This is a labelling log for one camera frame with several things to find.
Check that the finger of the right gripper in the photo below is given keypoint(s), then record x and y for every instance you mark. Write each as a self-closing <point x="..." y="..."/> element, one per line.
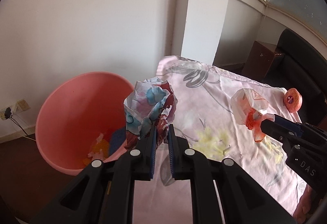
<point x="284" y="126"/>
<point x="286" y="140"/>

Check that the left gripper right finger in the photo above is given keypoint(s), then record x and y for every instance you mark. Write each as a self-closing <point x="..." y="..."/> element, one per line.
<point x="221" y="192"/>

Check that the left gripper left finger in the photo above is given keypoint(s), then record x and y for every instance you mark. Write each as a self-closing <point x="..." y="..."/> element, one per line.
<point x="104" y="192"/>

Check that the orange and clear wrapper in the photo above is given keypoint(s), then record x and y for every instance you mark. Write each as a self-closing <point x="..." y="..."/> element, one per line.
<point x="250" y="109"/>

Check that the blue foam fruit net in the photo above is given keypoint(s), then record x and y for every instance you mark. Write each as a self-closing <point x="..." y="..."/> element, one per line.
<point x="117" y="139"/>

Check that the floral red paper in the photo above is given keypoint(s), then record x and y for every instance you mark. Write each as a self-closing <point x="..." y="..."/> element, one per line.
<point x="152" y="103"/>

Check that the person's right hand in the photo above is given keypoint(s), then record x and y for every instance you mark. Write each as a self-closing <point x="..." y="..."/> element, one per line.
<point x="306" y="204"/>

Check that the black leather chair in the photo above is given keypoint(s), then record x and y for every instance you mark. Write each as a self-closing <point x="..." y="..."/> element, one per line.
<point x="302" y="67"/>

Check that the pink floral tablecloth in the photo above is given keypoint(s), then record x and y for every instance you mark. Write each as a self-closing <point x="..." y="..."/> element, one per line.
<point x="204" y="117"/>

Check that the dark wooden cabinet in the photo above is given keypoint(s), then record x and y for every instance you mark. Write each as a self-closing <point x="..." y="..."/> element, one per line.
<point x="260" y="59"/>

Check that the pink plastic basin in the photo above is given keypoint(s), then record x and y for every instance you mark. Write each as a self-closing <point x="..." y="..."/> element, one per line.
<point x="75" y="114"/>

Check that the wall power outlet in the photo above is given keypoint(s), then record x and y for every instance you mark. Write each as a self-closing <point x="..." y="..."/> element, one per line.
<point x="17" y="107"/>

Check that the black plug with cable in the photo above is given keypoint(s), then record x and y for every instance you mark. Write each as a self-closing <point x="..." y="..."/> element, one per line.
<point x="15" y="121"/>

